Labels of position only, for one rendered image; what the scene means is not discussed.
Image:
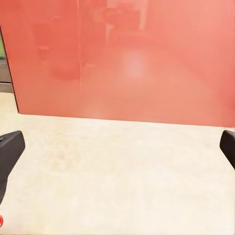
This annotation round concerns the countertop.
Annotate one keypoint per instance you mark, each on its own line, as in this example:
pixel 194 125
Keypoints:
pixel 114 177
pixel 43 136

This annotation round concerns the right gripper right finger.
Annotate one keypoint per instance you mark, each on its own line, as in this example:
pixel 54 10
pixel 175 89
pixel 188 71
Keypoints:
pixel 227 146

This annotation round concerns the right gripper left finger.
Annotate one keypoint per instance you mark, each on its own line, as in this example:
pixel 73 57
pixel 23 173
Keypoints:
pixel 12 146

